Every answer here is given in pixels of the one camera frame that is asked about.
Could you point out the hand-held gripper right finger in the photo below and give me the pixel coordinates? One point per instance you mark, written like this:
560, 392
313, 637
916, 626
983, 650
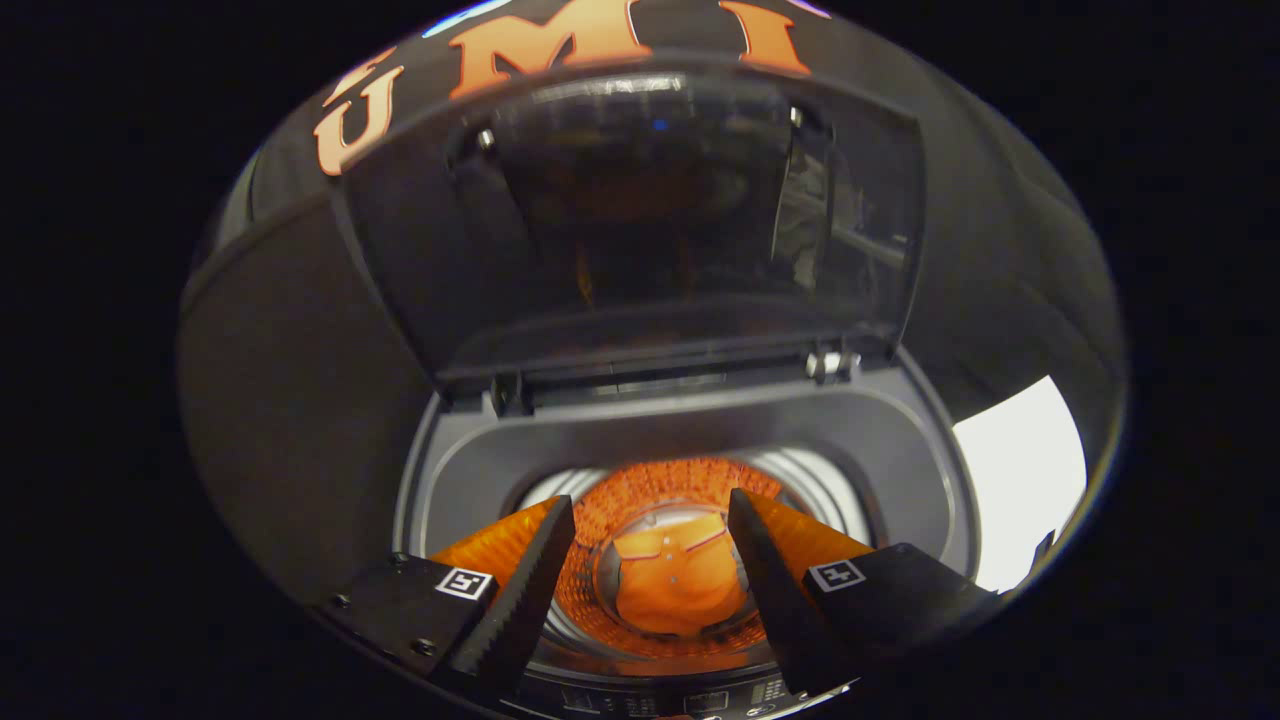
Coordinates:
775, 600

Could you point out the dark washing machine lid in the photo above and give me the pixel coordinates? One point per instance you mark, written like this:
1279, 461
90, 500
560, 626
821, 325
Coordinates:
640, 220

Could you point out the yellow polo shirt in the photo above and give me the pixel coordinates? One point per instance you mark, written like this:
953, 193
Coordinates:
680, 585

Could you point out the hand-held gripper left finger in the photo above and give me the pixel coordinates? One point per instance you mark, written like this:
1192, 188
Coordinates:
520, 610

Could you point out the grey washing machine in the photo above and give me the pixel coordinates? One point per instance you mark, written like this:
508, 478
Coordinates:
680, 425

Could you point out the black backdrop cloth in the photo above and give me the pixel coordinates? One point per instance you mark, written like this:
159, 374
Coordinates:
300, 380

